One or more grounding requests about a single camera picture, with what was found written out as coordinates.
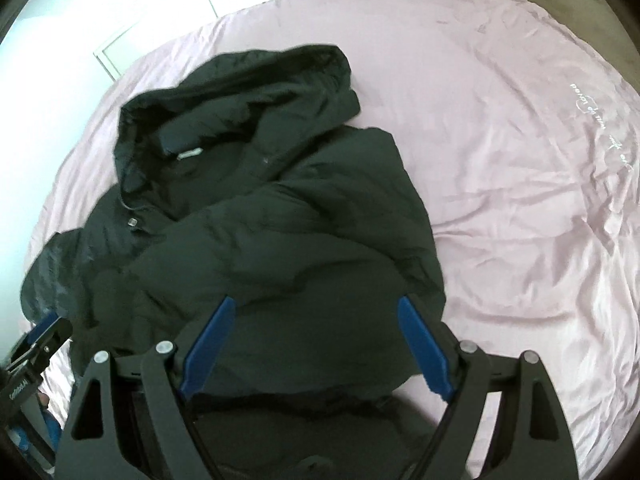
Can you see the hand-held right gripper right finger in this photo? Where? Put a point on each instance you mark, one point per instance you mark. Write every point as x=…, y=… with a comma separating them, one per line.
x=422, y=345

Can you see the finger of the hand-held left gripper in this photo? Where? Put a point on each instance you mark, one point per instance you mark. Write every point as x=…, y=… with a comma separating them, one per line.
x=46, y=329

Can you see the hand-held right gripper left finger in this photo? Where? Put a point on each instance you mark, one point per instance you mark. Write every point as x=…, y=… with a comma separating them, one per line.
x=212, y=337

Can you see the black hooded puffer jacket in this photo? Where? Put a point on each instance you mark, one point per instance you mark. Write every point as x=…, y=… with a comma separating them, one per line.
x=280, y=220

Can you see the bed with pink sheet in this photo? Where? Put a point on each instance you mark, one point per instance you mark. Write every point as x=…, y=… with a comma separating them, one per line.
x=500, y=160

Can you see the white louvred closet doors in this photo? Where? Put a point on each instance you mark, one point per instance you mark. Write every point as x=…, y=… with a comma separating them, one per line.
x=150, y=25

